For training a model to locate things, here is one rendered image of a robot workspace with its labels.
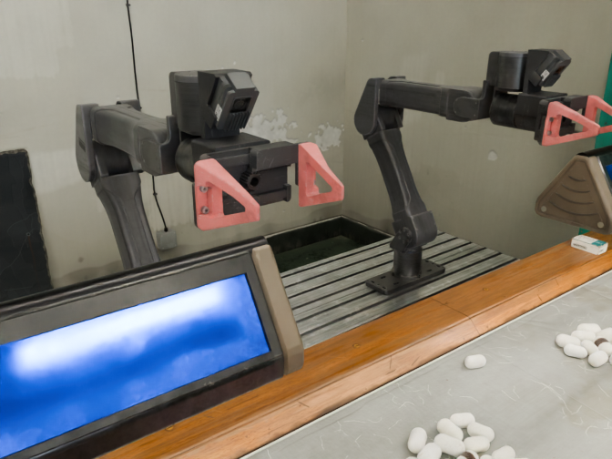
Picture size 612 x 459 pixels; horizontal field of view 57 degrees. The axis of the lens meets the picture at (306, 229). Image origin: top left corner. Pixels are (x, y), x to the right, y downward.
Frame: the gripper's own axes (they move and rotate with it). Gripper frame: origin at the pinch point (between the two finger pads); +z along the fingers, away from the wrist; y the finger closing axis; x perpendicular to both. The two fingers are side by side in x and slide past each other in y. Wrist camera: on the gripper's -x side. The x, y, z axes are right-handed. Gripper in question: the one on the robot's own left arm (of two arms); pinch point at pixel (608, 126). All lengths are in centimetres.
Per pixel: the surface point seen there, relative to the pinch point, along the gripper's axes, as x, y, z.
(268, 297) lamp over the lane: -1, -74, 16
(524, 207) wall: 61, 121, -81
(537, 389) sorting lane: 33.2, -23.5, 7.9
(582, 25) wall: -11, 121, -69
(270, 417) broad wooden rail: 31, -58, -8
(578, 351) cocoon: 31.8, -12.1, 7.6
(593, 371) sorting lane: 33.1, -13.1, 10.6
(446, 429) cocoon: 31, -42, 7
